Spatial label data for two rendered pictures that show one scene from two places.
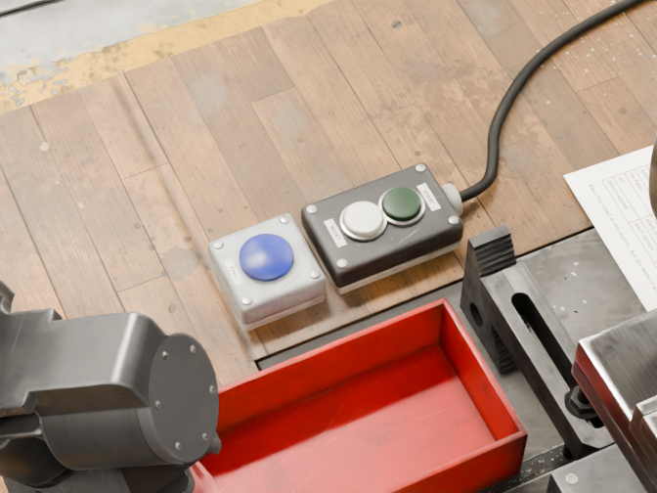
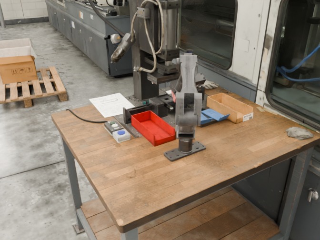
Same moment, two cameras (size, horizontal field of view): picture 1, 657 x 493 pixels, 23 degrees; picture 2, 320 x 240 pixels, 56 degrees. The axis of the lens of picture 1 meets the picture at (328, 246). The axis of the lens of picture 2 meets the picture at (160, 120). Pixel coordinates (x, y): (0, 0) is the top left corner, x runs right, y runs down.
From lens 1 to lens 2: 1.48 m
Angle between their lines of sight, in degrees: 70
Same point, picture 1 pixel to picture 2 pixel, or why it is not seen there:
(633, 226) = (113, 113)
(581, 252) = (117, 116)
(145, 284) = (122, 148)
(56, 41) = not seen: outside the picture
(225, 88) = (82, 144)
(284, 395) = (143, 131)
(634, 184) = (106, 113)
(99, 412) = not seen: hidden behind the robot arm
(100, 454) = not seen: hidden behind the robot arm
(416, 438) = (146, 125)
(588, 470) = (156, 103)
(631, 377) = (160, 76)
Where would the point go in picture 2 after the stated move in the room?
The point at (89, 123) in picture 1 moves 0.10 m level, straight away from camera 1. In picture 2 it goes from (87, 156) to (65, 161)
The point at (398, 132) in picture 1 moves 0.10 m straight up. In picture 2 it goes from (94, 129) to (92, 112)
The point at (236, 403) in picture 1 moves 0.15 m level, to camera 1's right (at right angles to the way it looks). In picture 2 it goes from (146, 132) to (144, 117)
